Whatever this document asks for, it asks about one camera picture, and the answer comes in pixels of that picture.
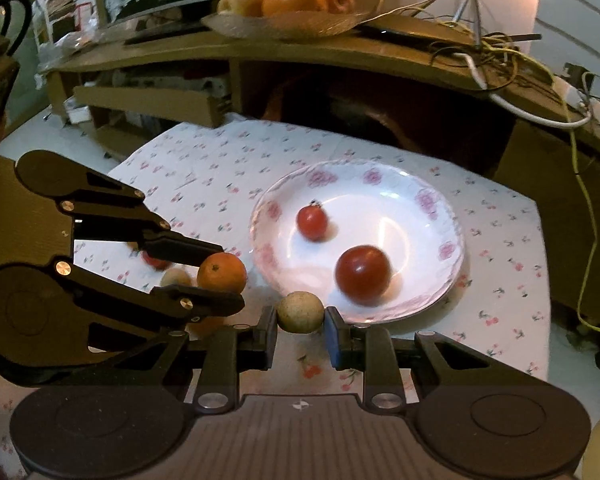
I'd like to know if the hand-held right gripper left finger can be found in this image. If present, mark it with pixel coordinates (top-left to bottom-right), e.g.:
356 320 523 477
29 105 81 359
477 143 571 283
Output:
87 305 279 413

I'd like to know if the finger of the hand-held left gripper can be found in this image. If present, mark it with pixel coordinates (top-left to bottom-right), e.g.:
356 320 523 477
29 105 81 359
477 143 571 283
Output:
60 170 224 267
50 260 245 356

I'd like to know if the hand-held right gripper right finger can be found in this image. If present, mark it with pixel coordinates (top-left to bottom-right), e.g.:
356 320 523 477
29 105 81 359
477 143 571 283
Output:
325 306 546 413

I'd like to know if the small red tomato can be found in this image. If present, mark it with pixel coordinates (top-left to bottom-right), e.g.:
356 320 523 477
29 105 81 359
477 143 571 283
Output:
141 250 172 271
296 201 329 241

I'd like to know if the small brown kiwi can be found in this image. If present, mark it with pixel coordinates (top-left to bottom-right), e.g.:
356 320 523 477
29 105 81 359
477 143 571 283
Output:
277 291 326 334
160 266 193 288

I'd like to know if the large red tomato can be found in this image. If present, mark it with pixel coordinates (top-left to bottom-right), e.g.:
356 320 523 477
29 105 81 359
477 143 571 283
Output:
335 245 393 306

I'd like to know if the white floral plate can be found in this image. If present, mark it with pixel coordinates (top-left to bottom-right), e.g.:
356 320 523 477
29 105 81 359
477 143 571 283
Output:
252 159 466 325

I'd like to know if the cherry print tablecloth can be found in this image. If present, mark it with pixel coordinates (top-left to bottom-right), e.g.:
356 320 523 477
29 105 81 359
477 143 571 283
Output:
0 121 553 396

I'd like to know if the wooden drawer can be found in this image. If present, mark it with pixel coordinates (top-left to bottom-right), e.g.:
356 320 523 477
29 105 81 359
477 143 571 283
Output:
74 85 228 128

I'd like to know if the clear plastic bag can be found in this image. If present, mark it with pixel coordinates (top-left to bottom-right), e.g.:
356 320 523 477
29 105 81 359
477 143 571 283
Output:
37 27 131 73

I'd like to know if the wooden television stand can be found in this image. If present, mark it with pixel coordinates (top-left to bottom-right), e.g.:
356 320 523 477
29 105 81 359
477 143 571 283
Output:
35 12 600 331

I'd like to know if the glass fruit dish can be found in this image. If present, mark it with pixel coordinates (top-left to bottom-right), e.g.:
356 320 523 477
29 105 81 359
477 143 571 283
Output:
201 7 368 42

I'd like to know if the pale yellow apple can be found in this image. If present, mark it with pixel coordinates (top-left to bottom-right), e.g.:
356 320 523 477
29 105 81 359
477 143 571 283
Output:
216 0 271 17

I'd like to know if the black router with antennas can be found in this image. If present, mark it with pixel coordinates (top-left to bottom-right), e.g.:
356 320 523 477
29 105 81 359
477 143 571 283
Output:
355 0 543 53

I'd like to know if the yellow cable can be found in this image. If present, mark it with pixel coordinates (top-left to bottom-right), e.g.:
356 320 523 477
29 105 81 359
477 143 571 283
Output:
480 35 600 333

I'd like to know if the white cable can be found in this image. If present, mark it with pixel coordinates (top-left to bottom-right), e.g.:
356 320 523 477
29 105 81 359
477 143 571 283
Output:
452 52 593 126

